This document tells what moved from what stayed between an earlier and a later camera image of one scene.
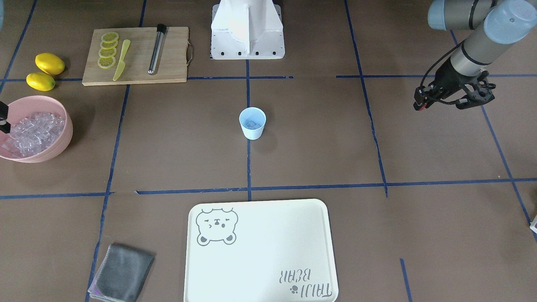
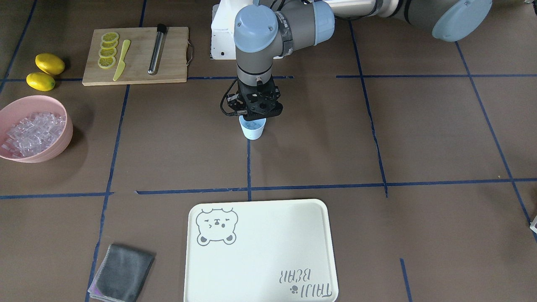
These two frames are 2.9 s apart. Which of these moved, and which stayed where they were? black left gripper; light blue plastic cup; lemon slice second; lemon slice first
Moved: black left gripper
Stayed: light blue plastic cup; lemon slice first; lemon slice second
